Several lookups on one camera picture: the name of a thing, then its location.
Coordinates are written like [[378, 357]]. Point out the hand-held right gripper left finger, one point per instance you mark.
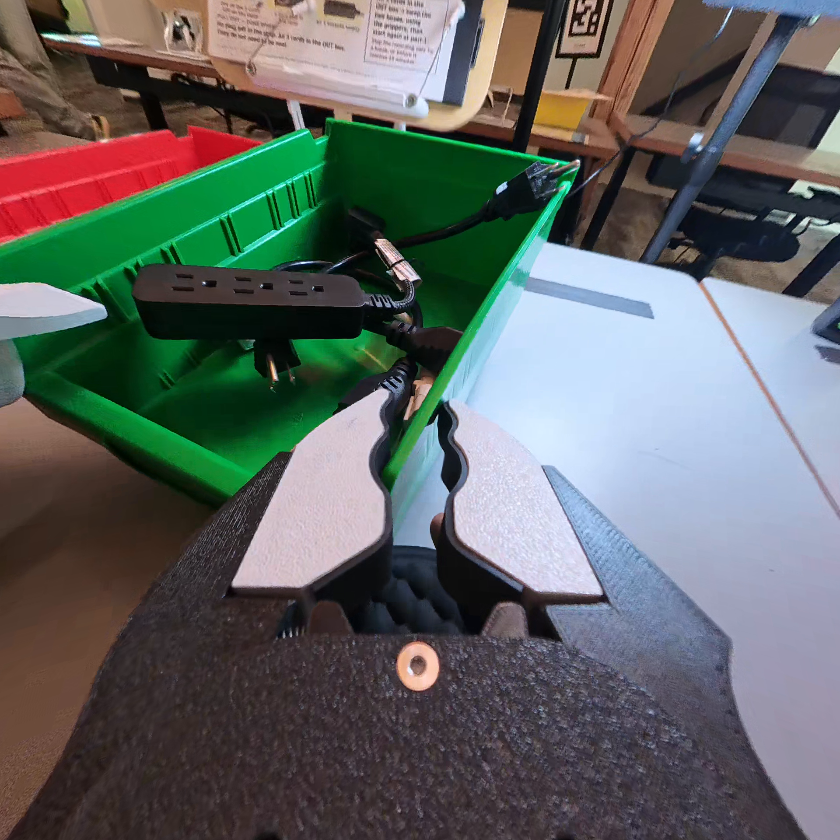
[[321, 512]]

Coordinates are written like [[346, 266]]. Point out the black power strip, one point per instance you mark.
[[249, 298]]

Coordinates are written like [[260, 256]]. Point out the wooden top office desk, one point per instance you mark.
[[722, 151], [118, 58]]

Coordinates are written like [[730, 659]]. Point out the yellow cardboard box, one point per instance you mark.
[[564, 108]]

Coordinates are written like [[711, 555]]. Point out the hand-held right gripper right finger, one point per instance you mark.
[[518, 518]]

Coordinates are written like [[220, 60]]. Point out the red plastic bin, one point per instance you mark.
[[98, 177]]

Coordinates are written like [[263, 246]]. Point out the white document stand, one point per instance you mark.
[[367, 92]]

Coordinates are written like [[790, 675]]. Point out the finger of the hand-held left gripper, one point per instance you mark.
[[46, 308], [10, 374]]

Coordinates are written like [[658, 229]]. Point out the black office chair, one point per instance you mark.
[[735, 233]]

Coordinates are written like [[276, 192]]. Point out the black framed tag sign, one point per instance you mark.
[[584, 26]]

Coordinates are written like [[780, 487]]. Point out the wooden post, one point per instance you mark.
[[630, 52]]

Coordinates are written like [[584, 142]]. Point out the black mesh wrist pad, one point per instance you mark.
[[413, 597]]

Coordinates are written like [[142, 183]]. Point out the green plastic bin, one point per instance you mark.
[[197, 407]]

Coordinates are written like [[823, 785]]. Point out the printed instruction sheet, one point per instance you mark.
[[328, 33]]

